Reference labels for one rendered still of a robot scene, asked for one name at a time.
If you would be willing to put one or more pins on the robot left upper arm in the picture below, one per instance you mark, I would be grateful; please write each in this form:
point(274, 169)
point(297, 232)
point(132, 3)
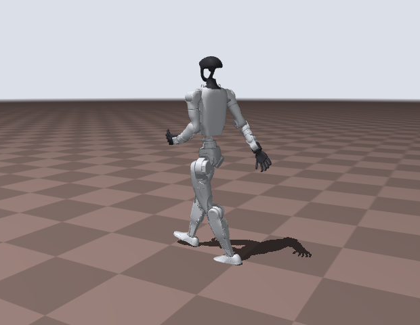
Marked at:
point(192, 99)

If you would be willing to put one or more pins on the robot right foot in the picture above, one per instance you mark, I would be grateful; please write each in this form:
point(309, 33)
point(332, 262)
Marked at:
point(194, 241)

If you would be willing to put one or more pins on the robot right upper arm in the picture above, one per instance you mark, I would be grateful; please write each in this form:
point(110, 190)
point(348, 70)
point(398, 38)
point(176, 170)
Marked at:
point(234, 108)

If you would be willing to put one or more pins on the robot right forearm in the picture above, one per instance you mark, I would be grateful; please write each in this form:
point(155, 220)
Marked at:
point(248, 134)

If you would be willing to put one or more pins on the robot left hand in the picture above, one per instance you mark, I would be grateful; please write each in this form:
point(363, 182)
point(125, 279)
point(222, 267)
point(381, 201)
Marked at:
point(169, 137)

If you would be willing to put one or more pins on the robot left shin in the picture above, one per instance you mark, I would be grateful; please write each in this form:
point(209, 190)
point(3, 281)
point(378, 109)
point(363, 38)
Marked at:
point(219, 227)

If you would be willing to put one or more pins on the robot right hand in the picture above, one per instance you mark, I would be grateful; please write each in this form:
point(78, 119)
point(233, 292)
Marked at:
point(261, 157)

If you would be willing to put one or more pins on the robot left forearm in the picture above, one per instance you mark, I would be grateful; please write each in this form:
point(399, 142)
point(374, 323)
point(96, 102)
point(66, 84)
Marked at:
point(185, 135)

